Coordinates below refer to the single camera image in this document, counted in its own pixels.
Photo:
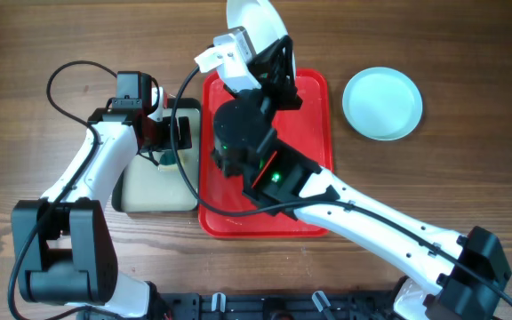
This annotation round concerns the white round plate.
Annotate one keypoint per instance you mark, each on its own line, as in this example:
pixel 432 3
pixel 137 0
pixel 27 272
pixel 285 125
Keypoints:
pixel 260 19

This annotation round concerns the light blue plate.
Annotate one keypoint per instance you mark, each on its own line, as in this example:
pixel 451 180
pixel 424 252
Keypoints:
pixel 382 104

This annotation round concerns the green and yellow sponge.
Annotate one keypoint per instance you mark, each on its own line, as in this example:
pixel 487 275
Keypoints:
pixel 167 162

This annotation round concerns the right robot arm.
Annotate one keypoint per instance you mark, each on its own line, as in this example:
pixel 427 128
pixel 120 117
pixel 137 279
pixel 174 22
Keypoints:
pixel 448 275

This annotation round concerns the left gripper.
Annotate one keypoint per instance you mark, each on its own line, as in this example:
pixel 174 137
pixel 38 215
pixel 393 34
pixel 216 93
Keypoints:
pixel 181 133

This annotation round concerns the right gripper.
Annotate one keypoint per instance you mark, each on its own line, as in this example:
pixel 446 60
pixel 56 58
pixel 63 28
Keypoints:
pixel 280 87

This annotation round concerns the red plastic tray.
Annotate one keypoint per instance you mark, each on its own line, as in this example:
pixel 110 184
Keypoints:
pixel 307 129

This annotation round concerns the black tray with soapy water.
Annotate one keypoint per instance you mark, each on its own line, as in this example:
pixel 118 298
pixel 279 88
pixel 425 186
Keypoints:
pixel 143 188

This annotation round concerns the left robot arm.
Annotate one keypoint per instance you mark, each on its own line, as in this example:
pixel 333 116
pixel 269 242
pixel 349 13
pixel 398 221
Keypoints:
pixel 64 254

